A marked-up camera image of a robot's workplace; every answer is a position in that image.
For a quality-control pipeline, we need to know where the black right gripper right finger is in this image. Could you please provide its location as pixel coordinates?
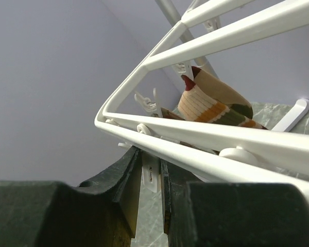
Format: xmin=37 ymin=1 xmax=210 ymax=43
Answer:
xmin=161 ymin=160 xmax=309 ymax=246

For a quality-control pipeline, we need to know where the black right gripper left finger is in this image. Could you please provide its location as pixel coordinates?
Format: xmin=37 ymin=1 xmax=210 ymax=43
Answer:
xmin=0 ymin=147 xmax=142 ymax=246

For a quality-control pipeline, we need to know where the white clip drying hanger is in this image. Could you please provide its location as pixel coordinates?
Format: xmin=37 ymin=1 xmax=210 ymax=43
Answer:
xmin=94 ymin=1 xmax=309 ymax=203

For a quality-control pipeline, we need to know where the white clothes rack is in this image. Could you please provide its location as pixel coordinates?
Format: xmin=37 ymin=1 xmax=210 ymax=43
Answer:
xmin=154 ymin=0 xmax=309 ymax=133

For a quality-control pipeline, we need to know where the argyle patterned sock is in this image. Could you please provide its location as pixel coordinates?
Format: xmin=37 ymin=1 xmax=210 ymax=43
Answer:
xmin=161 ymin=66 xmax=266 ymax=130

